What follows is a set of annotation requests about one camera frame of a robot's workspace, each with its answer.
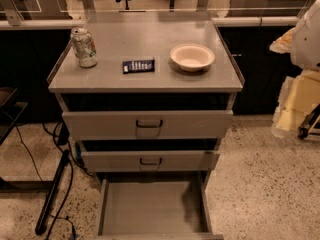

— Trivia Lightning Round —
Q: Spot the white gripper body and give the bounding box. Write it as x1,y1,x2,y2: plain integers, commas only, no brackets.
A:
291,0,320,70

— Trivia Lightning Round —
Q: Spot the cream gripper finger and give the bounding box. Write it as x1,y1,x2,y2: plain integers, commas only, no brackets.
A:
271,70,320,138
269,28,295,54

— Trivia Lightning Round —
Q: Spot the dark blue rxbar wrapper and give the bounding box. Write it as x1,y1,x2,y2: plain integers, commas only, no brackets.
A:
122,59,155,74

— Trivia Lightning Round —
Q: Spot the grey metal drawer cabinet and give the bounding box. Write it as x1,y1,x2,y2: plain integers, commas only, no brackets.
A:
46,10,246,185

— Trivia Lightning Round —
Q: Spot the grey top drawer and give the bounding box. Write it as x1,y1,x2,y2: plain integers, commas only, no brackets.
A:
62,110,233,140

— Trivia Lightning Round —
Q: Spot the grey open bottom drawer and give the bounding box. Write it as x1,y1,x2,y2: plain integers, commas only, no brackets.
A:
96,175,224,240

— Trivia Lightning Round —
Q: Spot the grey middle drawer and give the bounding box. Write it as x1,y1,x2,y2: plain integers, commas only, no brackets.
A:
82,151,219,172

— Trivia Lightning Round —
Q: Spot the black caster wheel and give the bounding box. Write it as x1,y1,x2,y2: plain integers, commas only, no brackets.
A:
298,128,309,139

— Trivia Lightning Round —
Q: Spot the white paper bowl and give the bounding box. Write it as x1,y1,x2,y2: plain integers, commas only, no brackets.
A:
170,44,215,72

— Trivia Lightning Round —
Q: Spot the crumpled white soda can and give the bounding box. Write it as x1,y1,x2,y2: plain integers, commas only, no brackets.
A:
71,27,97,68

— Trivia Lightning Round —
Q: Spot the black table leg base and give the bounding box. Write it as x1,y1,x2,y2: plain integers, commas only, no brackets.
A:
0,150,69,235

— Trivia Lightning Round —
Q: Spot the black floor cable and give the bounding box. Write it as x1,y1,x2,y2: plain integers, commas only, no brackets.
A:
13,121,94,240

